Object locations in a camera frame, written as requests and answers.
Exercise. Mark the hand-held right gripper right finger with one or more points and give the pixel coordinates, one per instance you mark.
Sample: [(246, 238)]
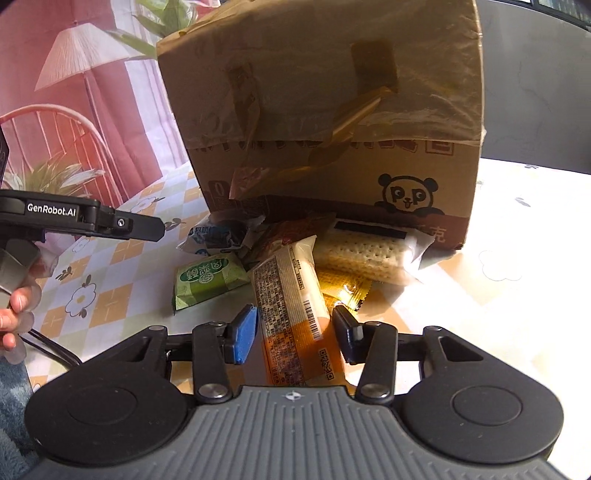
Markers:
[(353, 339)]

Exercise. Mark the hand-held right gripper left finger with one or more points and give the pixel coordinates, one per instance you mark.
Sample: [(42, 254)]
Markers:
[(244, 334)]

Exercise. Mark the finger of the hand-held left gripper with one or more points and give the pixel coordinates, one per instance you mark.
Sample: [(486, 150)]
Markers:
[(134, 226)]

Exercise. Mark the long cream orange snack packet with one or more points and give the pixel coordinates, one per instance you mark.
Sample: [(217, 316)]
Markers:
[(291, 304)]

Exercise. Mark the brown cardboard box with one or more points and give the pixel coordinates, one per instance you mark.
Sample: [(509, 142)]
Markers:
[(300, 170)]

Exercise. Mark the person's left hand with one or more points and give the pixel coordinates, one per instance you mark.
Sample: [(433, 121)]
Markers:
[(21, 302)]

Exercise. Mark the yellow snack packet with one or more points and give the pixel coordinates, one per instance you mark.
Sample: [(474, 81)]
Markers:
[(344, 288)]

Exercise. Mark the green snack packet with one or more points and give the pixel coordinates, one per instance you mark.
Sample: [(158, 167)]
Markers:
[(207, 279)]

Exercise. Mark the white blue snack packet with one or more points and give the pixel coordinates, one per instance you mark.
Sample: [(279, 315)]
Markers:
[(207, 237)]

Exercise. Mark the clear cracker packet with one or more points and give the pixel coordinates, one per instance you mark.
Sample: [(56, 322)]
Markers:
[(364, 254)]

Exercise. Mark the printed red curtain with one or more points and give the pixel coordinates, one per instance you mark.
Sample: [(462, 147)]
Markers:
[(92, 115)]

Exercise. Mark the red orange snack packet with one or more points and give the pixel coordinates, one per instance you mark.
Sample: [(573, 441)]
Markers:
[(281, 230)]

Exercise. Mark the checked floral tablecloth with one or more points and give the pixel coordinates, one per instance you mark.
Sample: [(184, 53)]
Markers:
[(531, 277)]

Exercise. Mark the blue fuzzy cloth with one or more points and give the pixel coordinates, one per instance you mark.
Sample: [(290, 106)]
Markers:
[(14, 406)]

